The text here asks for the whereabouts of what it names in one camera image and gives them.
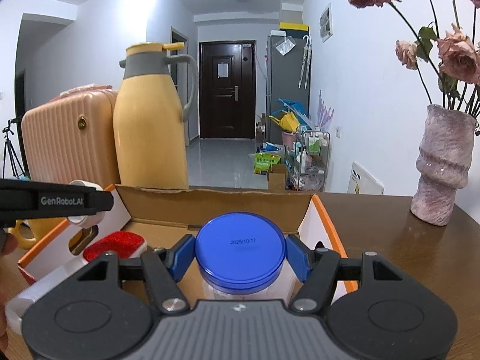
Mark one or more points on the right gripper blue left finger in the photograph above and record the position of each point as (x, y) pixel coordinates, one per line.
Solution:
(180, 257)

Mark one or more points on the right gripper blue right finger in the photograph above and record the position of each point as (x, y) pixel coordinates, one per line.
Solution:
(299, 257)

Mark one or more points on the clear jar blue lid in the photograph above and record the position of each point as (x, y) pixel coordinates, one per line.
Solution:
(243, 257)

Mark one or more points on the white tape roll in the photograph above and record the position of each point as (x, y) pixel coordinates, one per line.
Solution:
(94, 205)

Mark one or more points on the person's hand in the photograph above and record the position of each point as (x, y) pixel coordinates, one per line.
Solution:
(12, 283)

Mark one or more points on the yellow ceramic mug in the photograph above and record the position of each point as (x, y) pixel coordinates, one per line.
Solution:
(29, 232)

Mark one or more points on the black tripod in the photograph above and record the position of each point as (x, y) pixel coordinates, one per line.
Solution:
(9, 154)

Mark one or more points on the red cardboard pumpkin box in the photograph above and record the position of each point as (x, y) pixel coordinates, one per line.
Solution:
(162, 217)

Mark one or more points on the pink ribbed small suitcase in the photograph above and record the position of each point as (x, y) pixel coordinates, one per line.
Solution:
(71, 137)

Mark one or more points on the small cardboard box floor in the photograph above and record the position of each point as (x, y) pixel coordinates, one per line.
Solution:
(277, 176)

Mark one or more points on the yellow thermos jug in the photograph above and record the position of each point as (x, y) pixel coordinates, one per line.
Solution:
(148, 118)

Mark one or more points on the yellow watering can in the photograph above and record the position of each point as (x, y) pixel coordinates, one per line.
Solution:
(287, 123)

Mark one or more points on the pink textured vase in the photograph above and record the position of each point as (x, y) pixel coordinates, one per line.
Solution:
(444, 161)

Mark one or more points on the grey refrigerator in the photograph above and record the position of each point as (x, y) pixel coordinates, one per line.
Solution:
(285, 56)

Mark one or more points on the dark brown door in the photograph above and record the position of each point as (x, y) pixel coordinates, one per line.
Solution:
(227, 89)

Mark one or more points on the dried pink roses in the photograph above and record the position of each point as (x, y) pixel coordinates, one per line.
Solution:
(453, 55)

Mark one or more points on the white board against wall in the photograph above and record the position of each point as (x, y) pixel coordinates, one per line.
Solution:
(361, 182)

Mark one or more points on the wire storage cart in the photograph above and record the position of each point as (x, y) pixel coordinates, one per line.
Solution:
(309, 160)

